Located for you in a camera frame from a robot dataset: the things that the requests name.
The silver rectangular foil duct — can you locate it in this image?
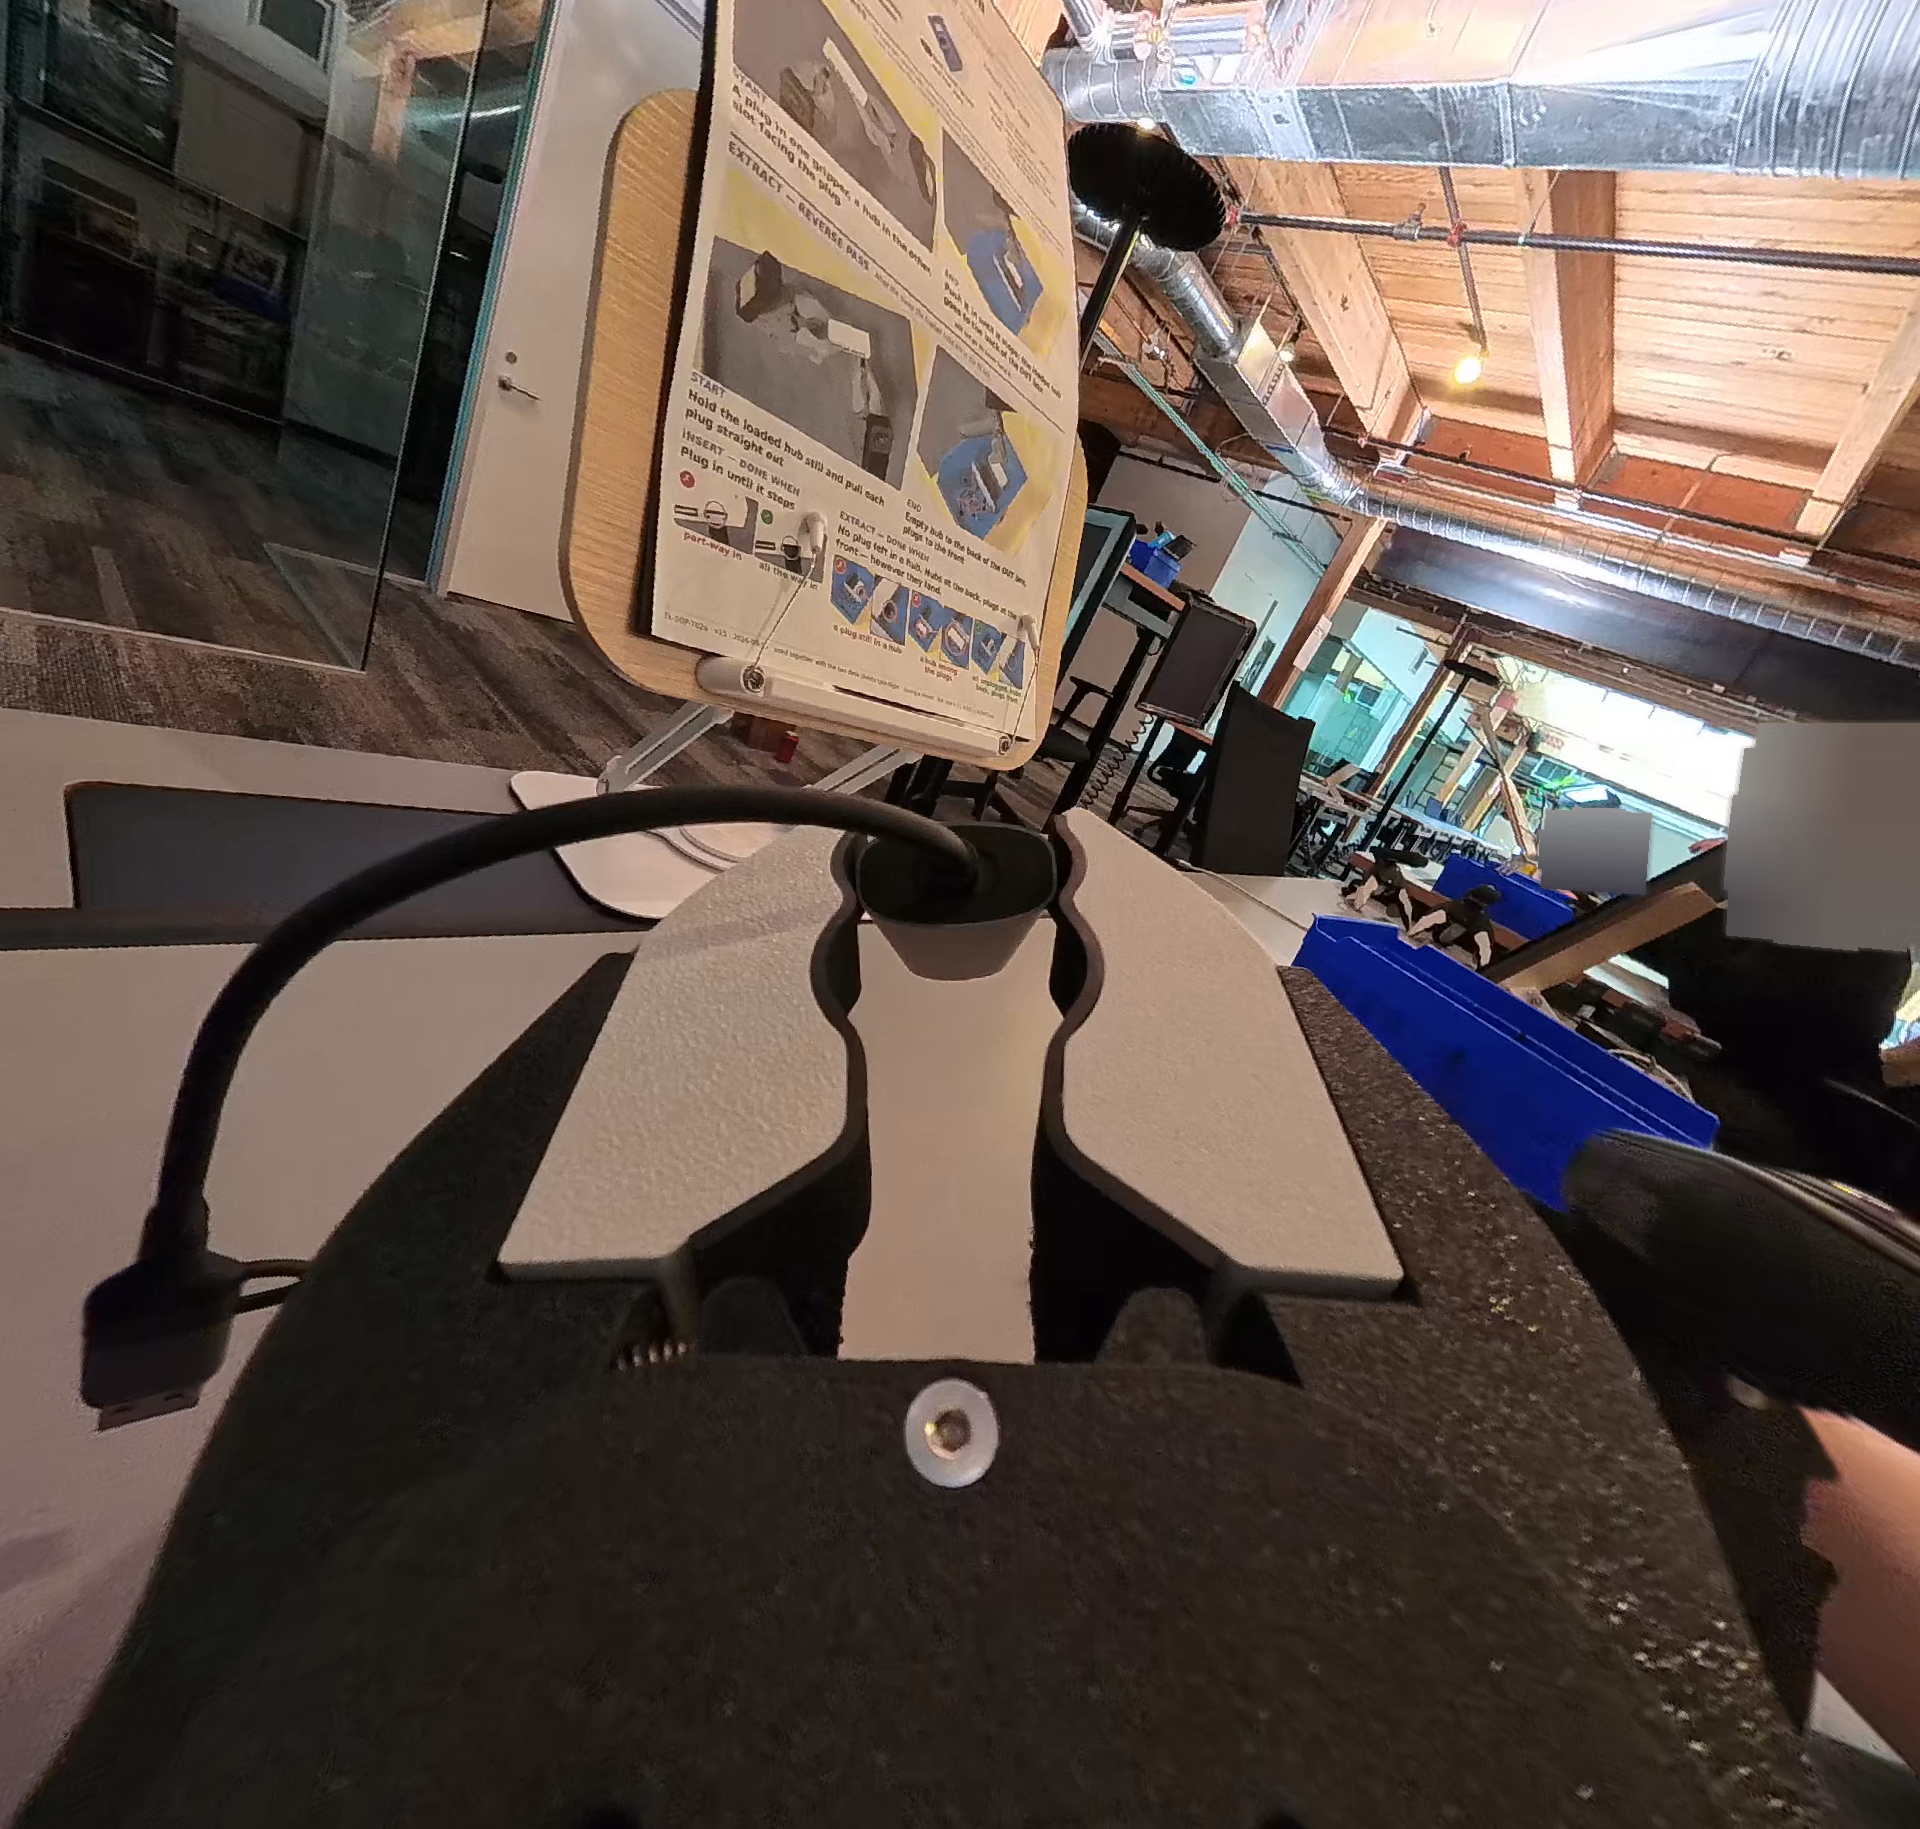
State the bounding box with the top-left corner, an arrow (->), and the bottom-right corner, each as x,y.
1041,0 -> 1920,184

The black computer monitor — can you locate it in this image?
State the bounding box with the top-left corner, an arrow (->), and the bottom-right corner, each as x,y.
1137,596 -> 1261,737

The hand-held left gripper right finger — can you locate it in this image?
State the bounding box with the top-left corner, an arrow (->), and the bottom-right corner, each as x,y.
1038,809 -> 1411,1293

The black hub cable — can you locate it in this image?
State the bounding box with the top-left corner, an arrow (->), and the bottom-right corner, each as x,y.
81,786 -> 988,1433

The black pole with round disc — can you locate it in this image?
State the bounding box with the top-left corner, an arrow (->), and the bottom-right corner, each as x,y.
1065,121 -> 1239,363

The black framed cabinet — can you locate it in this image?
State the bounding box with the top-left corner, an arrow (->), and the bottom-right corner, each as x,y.
1064,502 -> 1138,694

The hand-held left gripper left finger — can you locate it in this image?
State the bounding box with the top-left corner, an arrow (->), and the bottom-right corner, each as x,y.
493,809 -> 873,1336

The printed instruction sheet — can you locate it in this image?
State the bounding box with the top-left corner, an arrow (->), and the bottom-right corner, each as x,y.
649,0 -> 1089,738

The black shelving rack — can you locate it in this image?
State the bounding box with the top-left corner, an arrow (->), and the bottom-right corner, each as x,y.
0,0 -> 302,393

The white door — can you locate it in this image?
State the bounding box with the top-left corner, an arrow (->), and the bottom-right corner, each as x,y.
439,0 -> 709,626

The black ceiling pipe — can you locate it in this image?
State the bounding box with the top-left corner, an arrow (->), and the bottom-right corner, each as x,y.
1236,203 -> 1920,281

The blue plastic bin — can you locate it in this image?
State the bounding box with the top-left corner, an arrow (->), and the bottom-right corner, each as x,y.
1431,854 -> 1577,948
1292,914 -> 1723,1212

